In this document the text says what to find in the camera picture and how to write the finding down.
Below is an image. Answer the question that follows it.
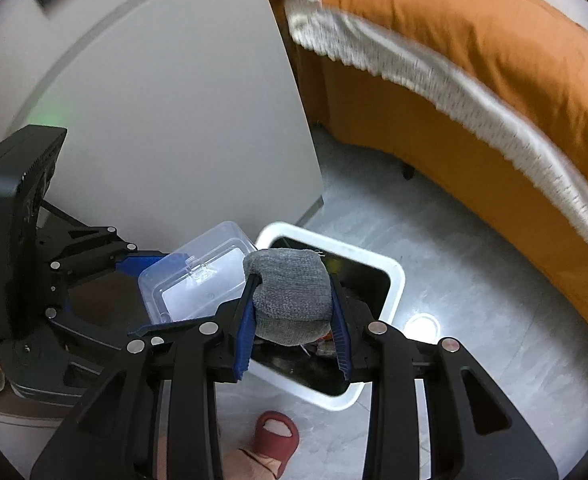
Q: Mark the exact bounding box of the grey desk side panel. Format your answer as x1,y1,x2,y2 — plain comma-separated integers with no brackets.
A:
21,0,325,243

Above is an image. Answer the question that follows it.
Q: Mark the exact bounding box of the white waste bin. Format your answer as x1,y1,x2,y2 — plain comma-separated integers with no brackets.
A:
246,222,406,412

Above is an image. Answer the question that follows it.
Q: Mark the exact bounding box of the person's foot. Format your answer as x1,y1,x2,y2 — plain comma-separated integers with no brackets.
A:
221,447,285,480

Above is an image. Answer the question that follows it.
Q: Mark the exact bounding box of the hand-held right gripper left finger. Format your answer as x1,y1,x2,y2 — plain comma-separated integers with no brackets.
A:
30,272,262,480

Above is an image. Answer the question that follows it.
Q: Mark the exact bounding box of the grey sock ball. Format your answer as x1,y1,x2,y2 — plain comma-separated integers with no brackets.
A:
243,248,335,347

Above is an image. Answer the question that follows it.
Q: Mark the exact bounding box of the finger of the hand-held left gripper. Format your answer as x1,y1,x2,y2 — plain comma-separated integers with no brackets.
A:
46,305,219,356
38,199,177,281

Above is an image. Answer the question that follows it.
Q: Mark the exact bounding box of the white round floor disc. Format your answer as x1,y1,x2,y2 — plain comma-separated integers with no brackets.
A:
405,312,442,343

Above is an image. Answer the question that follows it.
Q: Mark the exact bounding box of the red slipper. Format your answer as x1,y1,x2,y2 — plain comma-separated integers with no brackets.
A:
254,410,301,475

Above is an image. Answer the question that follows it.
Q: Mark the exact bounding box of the clear plastic box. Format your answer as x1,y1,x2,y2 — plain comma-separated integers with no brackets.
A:
138,220,257,325

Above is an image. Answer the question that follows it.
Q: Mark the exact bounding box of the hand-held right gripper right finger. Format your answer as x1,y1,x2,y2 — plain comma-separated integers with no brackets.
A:
330,280,560,480

